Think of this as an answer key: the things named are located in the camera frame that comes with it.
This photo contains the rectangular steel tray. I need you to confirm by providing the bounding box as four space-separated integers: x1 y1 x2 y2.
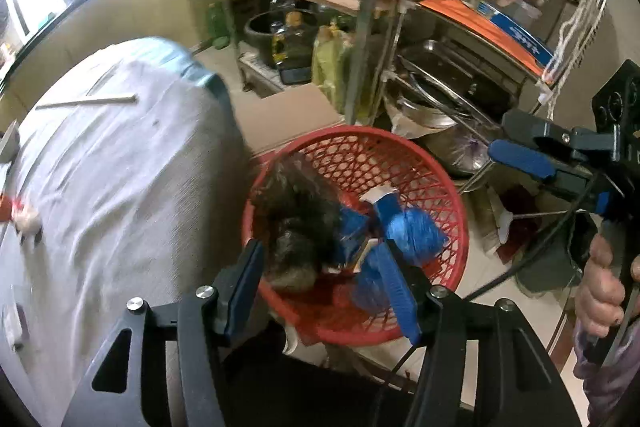
395 39 518 118

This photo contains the green plastic bottle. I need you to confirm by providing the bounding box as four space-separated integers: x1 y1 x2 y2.
207 3 232 50

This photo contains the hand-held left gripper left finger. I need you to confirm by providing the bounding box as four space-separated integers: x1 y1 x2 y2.
60 239 266 427

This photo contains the person's right forearm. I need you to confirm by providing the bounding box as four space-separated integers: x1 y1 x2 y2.
572 322 640 427

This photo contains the black bucket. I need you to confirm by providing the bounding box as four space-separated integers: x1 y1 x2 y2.
243 11 321 68

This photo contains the person's right hand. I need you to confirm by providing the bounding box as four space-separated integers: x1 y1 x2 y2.
574 233 625 339

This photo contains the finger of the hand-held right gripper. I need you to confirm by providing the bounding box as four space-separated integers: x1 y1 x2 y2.
487 139 611 214
501 109 613 158

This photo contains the cardboard box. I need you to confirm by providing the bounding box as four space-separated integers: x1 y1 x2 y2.
239 84 346 158

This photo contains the dark plastic bag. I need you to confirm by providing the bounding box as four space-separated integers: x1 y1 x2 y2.
250 157 346 293

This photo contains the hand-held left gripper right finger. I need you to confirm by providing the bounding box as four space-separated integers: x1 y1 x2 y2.
372 242 583 427

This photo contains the round steel basin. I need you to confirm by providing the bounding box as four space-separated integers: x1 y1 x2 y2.
385 97 496 178

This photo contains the white rope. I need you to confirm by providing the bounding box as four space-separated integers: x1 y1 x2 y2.
540 0 616 88

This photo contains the grey tablecloth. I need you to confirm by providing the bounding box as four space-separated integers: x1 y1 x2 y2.
0 38 251 427

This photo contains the yellow green bag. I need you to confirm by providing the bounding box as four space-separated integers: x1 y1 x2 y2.
312 24 361 115

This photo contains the blue plastic bag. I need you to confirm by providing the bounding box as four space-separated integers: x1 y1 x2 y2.
385 207 448 265

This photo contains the orange and blue flat box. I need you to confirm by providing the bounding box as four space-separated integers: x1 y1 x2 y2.
417 0 556 78

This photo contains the long wooden stick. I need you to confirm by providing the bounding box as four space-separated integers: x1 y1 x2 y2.
35 93 138 110

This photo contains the cooking oil bottle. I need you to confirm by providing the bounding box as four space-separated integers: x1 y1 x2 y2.
270 12 313 68

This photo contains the red plastic mesh basket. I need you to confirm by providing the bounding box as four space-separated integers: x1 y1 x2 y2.
241 125 471 348

